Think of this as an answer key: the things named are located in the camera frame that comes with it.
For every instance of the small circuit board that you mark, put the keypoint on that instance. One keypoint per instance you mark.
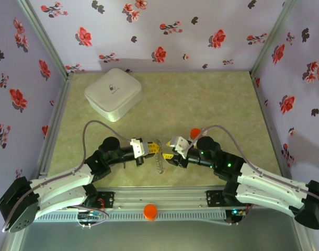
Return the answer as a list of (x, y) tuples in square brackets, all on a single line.
[(236, 212), (89, 216)]

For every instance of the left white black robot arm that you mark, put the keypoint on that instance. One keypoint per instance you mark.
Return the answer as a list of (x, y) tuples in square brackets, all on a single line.
[(62, 183)]

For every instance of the white medicine box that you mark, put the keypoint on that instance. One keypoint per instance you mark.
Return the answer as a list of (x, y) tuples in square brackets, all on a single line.
[(115, 94)]

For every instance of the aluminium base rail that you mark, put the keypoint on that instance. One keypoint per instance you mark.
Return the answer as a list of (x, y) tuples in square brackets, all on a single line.
[(159, 196)]

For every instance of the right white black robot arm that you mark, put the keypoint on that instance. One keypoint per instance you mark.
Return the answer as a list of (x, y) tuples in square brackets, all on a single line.
[(269, 180)]

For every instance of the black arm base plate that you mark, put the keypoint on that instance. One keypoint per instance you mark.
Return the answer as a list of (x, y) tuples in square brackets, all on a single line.
[(107, 200), (214, 198)]

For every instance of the aluminium floor rail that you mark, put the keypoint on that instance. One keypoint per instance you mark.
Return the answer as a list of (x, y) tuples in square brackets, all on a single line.
[(57, 123), (272, 125)]

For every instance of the aluminium frame post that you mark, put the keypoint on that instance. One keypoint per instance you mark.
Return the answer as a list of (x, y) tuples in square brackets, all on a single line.
[(273, 36), (306, 240), (10, 243), (45, 39)]

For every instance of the clear plastic test tube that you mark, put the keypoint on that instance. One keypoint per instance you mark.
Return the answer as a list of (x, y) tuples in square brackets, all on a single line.
[(160, 164)]

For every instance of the orange round cap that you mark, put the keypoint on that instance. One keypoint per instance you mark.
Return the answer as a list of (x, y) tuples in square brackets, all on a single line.
[(150, 211)]

